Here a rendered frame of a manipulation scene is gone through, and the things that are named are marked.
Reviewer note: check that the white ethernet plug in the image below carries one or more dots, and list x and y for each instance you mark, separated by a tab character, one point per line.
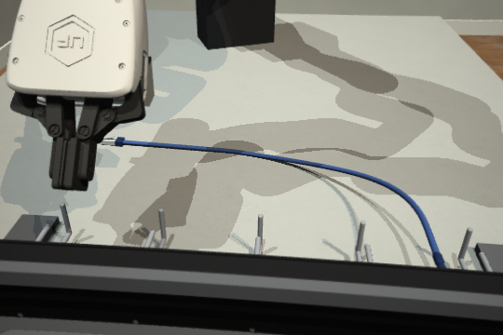
113	141

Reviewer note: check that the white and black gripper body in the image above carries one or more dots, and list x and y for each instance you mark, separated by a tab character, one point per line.
53	53

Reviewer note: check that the blue patch cord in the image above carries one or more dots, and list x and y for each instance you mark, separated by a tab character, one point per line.
437	256

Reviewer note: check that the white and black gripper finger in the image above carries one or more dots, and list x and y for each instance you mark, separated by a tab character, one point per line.
97	119
58	118

